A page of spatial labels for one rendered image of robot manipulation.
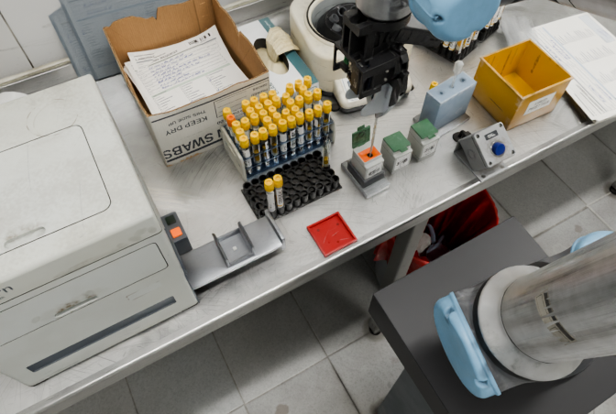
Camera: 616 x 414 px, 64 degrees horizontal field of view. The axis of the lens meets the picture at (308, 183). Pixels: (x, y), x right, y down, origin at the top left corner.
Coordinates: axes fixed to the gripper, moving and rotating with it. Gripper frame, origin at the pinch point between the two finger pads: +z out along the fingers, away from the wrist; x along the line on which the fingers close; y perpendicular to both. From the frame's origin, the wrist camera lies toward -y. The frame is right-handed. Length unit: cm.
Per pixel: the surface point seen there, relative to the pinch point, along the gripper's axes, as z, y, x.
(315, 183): 18.0, 10.1, -2.7
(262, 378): 108, 32, 2
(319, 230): 20.3, 14.1, 5.2
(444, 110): 13.6, -19.3, -1.8
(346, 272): 108, -12, -14
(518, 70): 18.7, -45.6, -5.5
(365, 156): 12.8, 1.0, -0.2
